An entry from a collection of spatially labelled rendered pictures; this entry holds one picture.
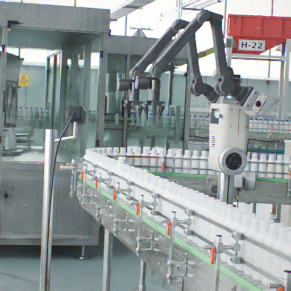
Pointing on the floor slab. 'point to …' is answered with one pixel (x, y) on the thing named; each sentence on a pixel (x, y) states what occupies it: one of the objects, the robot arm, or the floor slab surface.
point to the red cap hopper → (281, 38)
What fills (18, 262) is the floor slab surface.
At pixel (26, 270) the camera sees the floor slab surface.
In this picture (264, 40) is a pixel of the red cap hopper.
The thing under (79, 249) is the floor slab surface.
